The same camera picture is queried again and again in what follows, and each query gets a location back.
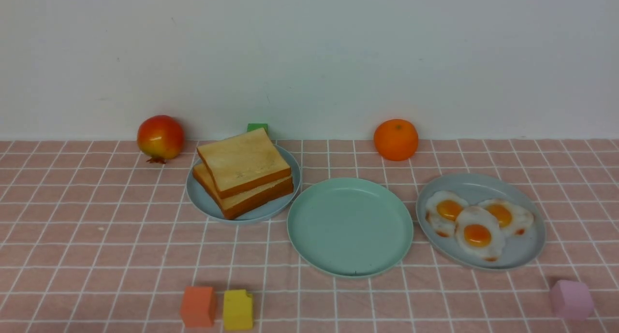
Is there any light blue bread plate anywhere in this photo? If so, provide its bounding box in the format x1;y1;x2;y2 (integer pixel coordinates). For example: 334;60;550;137
186;144;303;225

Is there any green cube block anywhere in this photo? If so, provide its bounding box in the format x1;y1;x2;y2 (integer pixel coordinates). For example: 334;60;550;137
246;123;269;133

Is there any mint green centre plate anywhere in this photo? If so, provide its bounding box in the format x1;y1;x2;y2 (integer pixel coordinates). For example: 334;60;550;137
287;177;414;278

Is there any pink cube block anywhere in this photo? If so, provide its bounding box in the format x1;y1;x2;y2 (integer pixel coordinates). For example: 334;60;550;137
550;279;595;320

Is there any grey blue egg plate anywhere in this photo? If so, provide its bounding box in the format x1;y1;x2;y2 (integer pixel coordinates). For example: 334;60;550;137
416;173;546;271

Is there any red yellow pomegranate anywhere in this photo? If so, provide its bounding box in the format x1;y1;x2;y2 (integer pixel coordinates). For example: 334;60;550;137
136;115;185;165

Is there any toast slice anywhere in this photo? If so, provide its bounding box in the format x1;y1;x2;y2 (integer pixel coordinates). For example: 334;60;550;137
192;163;294;220
193;128;292;199

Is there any orange fruit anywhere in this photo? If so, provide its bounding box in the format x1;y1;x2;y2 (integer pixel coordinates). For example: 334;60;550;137
373;119;419;161

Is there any orange cube block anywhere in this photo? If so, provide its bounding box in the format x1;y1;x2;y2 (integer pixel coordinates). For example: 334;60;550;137
180;286;217;328

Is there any fried egg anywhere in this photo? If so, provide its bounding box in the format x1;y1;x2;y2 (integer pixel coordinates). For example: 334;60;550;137
478;199;534;237
425;190;470;238
455;206;506;262

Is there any yellow cube block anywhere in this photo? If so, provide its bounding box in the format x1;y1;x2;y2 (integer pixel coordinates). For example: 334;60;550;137
222;290;254;331

